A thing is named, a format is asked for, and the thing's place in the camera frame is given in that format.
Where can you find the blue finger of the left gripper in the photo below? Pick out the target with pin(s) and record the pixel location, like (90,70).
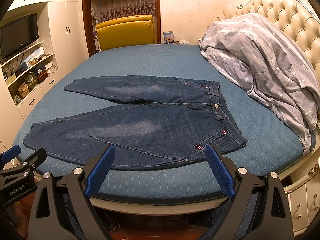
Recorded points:
(34,161)
(10,154)

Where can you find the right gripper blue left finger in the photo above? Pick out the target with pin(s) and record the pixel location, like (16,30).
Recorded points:
(97,168)

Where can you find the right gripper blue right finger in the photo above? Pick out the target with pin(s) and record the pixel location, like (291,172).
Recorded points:
(220,171)

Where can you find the dark blue denim jeans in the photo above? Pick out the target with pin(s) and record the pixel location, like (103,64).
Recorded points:
(154,123)

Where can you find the brown handbag on shelf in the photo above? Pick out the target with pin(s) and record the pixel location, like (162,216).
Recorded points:
(23,90)

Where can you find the cream bedside cabinet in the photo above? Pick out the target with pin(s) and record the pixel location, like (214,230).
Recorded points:
(303,198)

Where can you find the grey star-pattern duvet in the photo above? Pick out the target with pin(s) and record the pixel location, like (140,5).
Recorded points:
(257,56)

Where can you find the black flat television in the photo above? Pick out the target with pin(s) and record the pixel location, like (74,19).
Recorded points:
(18,34)

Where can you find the cream wardrobe shelf unit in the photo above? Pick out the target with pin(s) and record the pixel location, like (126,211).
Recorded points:
(60,48)

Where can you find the yellow armchair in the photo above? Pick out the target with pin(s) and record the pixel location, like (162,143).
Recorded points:
(127,31)

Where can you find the small picture box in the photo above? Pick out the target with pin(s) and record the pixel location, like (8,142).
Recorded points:
(168,37)

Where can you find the cream tufted headboard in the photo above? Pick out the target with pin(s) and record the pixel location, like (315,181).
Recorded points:
(290,16)

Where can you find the brown lace curtain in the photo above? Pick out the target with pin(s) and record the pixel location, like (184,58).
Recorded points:
(112,9)

